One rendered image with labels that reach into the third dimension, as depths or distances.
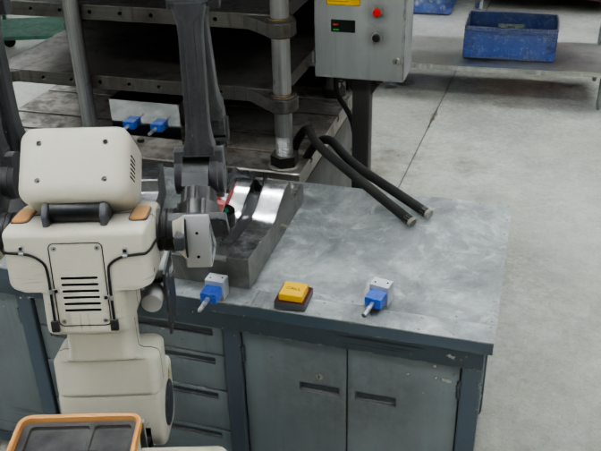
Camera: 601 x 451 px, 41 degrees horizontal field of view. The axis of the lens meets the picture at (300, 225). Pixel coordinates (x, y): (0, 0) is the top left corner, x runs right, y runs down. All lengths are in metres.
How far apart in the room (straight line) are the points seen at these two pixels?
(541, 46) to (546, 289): 2.35
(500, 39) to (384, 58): 2.97
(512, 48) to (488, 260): 3.48
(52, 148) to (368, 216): 1.13
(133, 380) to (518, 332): 1.93
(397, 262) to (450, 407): 0.40
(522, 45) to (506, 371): 2.94
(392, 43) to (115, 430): 1.56
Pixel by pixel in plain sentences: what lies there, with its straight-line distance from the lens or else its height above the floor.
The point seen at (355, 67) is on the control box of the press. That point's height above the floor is 1.12.
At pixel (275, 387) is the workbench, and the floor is 0.49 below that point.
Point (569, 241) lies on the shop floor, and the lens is 4.00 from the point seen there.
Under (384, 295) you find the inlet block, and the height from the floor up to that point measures 0.84.
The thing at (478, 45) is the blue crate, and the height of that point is 0.35.
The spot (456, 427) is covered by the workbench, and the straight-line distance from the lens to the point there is 2.18.
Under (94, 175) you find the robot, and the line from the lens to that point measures 1.53.
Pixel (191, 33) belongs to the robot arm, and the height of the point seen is 1.53.
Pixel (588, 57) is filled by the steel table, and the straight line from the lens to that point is 5.77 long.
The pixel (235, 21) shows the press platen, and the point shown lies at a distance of 2.69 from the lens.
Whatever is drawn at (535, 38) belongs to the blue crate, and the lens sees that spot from 5.56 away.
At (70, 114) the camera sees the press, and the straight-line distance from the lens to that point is 3.37.
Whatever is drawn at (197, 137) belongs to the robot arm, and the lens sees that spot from 1.64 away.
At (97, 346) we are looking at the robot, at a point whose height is 0.95.
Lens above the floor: 1.97
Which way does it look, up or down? 30 degrees down
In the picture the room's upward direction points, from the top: 2 degrees counter-clockwise
